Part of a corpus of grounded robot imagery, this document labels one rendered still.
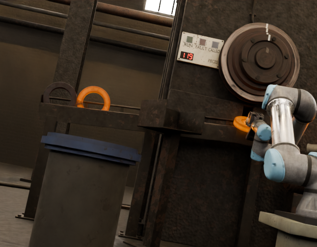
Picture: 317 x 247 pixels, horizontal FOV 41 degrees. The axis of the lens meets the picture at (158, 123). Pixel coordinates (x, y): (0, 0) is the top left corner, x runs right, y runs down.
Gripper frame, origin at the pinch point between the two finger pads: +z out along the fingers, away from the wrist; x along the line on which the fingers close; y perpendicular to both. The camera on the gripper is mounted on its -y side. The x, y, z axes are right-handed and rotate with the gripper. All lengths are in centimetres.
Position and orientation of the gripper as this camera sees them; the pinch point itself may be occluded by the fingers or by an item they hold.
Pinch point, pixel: (249, 120)
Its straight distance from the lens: 252.7
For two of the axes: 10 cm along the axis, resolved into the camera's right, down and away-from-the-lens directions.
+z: -0.2, -2.5, 9.7
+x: -9.8, -1.9, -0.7
